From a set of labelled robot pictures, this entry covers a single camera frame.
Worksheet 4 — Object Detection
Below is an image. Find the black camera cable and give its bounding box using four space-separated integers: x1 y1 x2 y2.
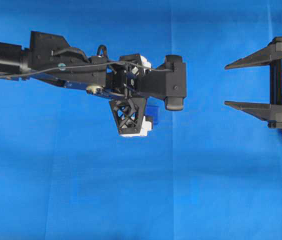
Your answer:
0 44 174 81

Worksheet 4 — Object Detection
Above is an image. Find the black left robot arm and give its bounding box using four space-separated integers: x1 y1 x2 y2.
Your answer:
0 31 155 137

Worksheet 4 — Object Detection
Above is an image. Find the blue table cloth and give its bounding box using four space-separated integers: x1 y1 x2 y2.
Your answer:
0 0 282 240

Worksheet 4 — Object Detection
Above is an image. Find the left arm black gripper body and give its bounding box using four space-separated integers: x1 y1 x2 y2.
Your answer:
105 62 147 135

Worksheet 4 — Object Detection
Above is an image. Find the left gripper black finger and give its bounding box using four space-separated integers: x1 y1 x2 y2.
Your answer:
119 53 152 75
118 115 154 138

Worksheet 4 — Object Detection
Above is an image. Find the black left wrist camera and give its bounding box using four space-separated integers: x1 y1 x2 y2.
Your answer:
137 54 187 111

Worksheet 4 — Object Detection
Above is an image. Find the blue block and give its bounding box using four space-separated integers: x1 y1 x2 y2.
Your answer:
145 105 160 126

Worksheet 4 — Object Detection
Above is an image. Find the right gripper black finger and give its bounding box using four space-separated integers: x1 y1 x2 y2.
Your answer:
224 36 282 70
224 101 282 128

